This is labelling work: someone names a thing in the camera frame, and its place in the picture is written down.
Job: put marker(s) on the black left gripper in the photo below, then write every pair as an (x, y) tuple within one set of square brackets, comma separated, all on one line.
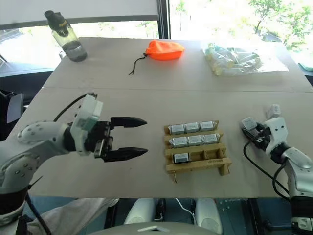
[(100, 138)]

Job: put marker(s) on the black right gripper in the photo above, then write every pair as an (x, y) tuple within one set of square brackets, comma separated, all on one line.
[(261, 140)]

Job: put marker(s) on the small silver camera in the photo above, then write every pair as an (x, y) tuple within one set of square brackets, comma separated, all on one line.
[(192, 128), (177, 129), (210, 139), (181, 158), (249, 123), (207, 126), (180, 142), (195, 140)]

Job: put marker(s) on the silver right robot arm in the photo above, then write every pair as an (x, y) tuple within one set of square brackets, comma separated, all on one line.
[(298, 159)]

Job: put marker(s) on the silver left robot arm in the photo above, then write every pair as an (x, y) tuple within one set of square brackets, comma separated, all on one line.
[(36, 144)]

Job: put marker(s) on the wooden rack tray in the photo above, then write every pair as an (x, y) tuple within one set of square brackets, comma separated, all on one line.
[(195, 160)]

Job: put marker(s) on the clear plastic bag of parts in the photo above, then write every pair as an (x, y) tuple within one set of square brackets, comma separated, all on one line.
[(234, 60)]

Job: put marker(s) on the white rounded robot shell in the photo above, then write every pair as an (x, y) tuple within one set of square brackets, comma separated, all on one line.
[(207, 215), (141, 211)]

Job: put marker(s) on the green cloth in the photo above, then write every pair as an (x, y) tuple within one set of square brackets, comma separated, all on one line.
[(306, 66)]

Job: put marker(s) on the grey cloth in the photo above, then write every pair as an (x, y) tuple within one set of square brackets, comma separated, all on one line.
[(73, 213)]

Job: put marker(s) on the clear water bottle black lid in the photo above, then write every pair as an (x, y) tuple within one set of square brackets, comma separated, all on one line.
[(71, 41)]

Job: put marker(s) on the black chair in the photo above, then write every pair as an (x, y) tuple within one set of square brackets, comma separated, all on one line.
[(13, 107)]

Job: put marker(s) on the white window blind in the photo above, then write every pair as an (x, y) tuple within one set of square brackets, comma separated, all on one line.
[(78, 8)]

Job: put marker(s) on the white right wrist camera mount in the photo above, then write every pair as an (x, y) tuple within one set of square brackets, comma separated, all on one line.
[(277, 132)]

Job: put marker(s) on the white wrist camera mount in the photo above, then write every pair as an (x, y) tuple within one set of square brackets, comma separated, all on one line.
[(84, 115), (277, 132)]

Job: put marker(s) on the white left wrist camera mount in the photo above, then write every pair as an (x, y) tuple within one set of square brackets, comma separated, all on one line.
[(84, 115)]

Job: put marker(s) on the black window frame post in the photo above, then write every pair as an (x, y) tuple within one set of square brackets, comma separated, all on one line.
[(163, 18)]

